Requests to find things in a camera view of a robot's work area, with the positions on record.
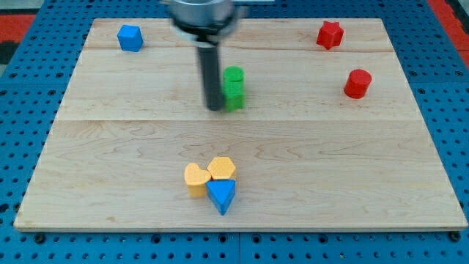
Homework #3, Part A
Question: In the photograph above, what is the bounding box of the green cube block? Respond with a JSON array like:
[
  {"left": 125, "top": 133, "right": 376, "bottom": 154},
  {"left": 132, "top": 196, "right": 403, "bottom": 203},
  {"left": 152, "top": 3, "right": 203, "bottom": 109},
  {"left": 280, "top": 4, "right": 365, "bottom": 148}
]
[{"left": 224, "top": 94, "right": 245, "bottom": 111}]

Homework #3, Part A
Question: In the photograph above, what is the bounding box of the yellow hexagon block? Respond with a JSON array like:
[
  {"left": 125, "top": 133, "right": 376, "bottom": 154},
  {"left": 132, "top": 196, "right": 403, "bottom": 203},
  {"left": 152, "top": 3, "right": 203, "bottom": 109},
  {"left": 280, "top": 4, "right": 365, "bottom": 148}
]
[{"left": 207, "top": 157, "right": 237, "bottom": 180}]

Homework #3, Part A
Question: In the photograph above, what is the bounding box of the green cylinder block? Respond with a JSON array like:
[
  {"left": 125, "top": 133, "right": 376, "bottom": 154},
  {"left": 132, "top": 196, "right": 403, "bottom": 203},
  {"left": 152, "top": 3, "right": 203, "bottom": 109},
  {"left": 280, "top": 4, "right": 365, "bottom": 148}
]
[{"left": 223, "top": 66, "right": 244, "bottom": 98}]

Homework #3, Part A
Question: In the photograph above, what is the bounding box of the yellow heart block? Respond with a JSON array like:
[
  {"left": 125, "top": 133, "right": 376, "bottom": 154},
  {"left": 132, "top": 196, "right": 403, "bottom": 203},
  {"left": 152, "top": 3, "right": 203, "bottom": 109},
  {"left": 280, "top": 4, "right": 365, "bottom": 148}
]
[{"left": 184, "top": 163, "right": 212, "bottom": 197}]

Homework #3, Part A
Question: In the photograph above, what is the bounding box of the blue triangle block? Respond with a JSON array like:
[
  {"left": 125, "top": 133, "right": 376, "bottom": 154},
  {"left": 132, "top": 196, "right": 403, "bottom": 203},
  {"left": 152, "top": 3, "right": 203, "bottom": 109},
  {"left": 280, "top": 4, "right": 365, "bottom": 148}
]
[{"left": 206, "top": 180, "right": 236, "bottom": 216}]

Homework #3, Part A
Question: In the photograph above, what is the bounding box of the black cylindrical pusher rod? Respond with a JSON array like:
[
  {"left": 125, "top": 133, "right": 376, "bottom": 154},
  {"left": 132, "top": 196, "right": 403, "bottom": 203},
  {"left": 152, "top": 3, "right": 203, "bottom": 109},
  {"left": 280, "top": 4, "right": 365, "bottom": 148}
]
[{"left": 197, "top": 43, "right": 224, "bottom": 111}]

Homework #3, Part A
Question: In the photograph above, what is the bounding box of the light wooden board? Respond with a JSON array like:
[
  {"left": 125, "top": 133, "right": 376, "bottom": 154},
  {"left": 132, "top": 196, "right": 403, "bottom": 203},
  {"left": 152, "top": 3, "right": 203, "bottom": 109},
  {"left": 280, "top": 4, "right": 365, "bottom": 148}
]
[{"left": 14, "top": 18, "right": 468, "bottom": 232}]

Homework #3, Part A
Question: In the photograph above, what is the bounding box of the red cylinder block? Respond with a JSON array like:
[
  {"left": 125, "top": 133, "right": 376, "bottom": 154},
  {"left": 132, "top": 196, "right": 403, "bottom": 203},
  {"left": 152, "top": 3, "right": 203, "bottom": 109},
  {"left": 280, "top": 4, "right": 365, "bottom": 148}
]
[{"left": 344, "top": 69, "right": 372, "bottom": 99}]

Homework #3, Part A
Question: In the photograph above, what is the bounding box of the red star block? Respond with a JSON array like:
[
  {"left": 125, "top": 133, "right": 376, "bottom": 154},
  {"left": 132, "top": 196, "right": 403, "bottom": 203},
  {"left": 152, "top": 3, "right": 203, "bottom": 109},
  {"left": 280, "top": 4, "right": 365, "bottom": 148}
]
[{"left": 317, "top": 21, "right": 344, "bottom": 50}]

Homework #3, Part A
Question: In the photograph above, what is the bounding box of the blue cube block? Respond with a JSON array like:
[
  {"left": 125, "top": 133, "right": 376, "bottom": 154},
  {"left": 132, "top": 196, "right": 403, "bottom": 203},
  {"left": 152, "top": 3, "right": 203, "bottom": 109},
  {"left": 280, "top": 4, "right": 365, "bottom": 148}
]
[{"left": 117, "top": 24, "right": 144, "bottom": 52}]

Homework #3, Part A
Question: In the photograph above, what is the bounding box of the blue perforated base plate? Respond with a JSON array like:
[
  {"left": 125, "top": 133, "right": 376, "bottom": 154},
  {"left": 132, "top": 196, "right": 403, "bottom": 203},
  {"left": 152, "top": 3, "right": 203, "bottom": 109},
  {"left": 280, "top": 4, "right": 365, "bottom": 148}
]
[{"left": 1, "top": 0, "right": 468, "bottom": 263}]

